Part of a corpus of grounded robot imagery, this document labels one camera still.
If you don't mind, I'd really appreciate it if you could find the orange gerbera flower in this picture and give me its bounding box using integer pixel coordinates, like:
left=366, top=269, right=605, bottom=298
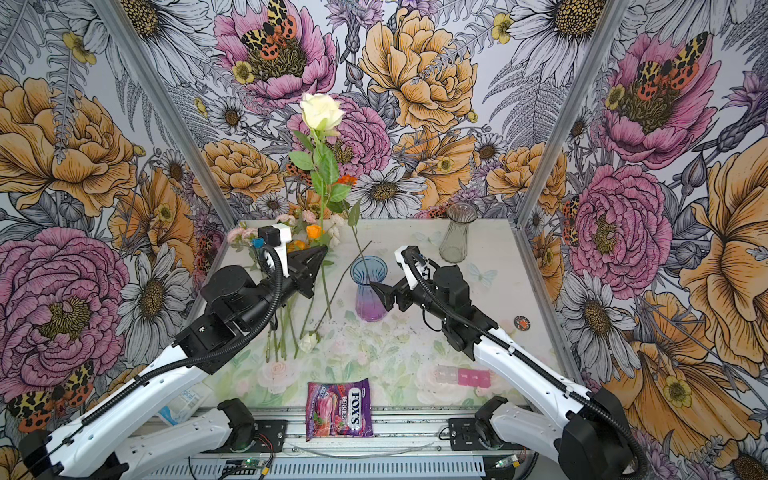
left=311, top=173, right=373, bottom=334

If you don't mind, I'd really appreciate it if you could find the pink white pill organizer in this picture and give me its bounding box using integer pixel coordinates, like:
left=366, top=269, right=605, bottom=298
left=434, top=365, right=492, bottom=388

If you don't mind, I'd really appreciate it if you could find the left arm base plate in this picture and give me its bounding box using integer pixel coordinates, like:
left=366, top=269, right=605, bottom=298
left=207, top=419, right=288, bottom=454

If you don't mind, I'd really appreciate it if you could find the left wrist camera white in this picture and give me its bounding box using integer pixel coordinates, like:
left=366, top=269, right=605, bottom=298
left=249, top=224, right=291, bottom=278

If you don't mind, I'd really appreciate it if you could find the pink carnation stem on table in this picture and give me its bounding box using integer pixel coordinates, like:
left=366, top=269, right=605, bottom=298
left=226, top=227, right=257, bottom=249

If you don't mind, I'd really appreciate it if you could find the white blue packet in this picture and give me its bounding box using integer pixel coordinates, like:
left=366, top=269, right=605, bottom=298
left=156, top=384, right=213, bottom=426

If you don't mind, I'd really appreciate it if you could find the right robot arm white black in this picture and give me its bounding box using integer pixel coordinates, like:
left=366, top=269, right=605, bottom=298
left=372, top=246, right=650, bottom=479

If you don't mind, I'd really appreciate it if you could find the aluminium rail front frame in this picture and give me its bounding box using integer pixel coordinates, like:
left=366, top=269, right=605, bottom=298
left=101, top=407, right=631, bottom=480

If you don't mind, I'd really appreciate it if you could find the clear grey glass vase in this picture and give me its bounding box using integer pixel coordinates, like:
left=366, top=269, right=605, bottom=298
left=439, top=202, right=478, bottom=264

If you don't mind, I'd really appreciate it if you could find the pink carnation flower stem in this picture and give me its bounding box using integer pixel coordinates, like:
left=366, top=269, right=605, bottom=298
left=275, top=208, right=317, bottom=228

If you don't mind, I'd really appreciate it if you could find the blue purple glass vase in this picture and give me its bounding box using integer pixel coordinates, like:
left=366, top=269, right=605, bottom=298
left=350, top=255, right=388, bottom=323

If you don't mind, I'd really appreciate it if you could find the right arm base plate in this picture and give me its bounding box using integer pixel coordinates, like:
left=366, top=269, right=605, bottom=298
left=447, top=417, right=524, bottom=451

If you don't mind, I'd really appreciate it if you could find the yellow orange poppy stem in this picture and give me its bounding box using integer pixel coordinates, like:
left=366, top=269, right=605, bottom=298
left=287, top=239, right=310, bottom=253

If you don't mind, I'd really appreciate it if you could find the small round orange token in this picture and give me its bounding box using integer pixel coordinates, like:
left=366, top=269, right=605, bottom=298
left=513, top=315, right=531, bottom=331

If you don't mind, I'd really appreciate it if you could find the yellow orange rose flower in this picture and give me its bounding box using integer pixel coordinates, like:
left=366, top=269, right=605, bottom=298
left=305, top=224, right=324, bottom=241

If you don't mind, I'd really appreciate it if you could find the purple Fox's candy bag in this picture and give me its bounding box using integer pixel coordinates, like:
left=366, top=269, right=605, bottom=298
left=305, top=379, right=374, bottom=441

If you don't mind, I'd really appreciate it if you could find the white rose flower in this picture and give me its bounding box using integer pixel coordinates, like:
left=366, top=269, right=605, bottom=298
left=287, top=92, right=352, bottom=319

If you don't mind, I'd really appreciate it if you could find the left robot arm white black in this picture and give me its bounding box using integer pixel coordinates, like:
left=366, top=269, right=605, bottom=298
left=20, top=246, right=328, bottom=479

